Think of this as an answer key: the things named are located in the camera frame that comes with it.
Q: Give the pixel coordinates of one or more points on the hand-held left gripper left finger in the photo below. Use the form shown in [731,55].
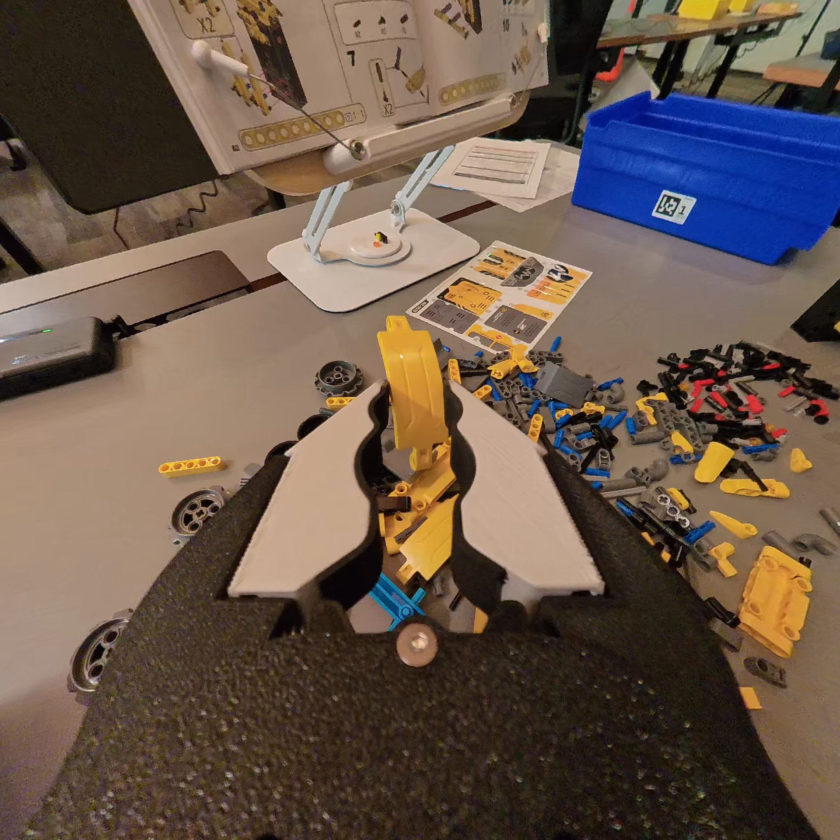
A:
[308,525]

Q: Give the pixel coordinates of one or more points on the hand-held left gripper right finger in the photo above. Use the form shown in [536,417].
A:
[525,525]

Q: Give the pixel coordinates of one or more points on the pile of mixed toy bricks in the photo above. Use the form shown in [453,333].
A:
[590,433]

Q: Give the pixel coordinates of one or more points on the yellow curved panel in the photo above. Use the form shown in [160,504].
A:
[413,387]

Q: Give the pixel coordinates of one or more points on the heap of black red pins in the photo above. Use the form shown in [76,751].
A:
[735,387]

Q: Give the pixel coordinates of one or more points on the black yellow brick model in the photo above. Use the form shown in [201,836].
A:
[820,318]

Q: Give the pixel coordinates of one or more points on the grey elbow pipe piece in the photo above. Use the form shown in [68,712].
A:
[806,541]

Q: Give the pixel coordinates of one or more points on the black wheel rim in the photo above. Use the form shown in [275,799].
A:
[315,426]
[281,451]

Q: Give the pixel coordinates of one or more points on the silver wheel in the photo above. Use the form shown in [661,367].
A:
[98,656]
[200,516]

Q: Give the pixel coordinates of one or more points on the short yellow beam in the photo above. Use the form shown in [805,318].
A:
[191,466]

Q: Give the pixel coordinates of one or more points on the dark grey panel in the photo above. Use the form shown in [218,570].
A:
[564,386]

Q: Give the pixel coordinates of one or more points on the dark grey wheel hub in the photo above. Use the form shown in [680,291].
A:
[338,379]

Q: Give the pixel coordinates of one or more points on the yellow pointed wedge piece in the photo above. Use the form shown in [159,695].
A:
[732,523]

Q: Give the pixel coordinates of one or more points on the yellow sticker sheet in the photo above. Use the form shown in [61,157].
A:
[499,298]

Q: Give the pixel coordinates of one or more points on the white book stand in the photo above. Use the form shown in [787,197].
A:
[367,279]

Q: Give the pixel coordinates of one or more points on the yellow holed body panel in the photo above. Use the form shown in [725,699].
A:
[774,600]

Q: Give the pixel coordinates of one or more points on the black power adapter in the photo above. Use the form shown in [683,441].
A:
[52,358]

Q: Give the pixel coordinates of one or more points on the dark grey tube piece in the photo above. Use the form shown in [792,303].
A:
[831,520]

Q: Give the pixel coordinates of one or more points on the printed paper sheets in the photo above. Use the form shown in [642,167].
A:
[499,170]

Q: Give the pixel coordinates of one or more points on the blue bin with tag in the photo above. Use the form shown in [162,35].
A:
[709,170]

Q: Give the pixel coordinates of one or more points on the instruction booklet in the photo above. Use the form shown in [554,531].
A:
[341,59]

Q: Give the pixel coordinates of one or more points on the black board panel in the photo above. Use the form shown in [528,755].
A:
[79,98]

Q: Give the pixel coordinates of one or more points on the wooden background table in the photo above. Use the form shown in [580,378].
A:
[695,29]

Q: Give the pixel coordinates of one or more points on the yellow bin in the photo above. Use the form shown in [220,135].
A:
[702,8]

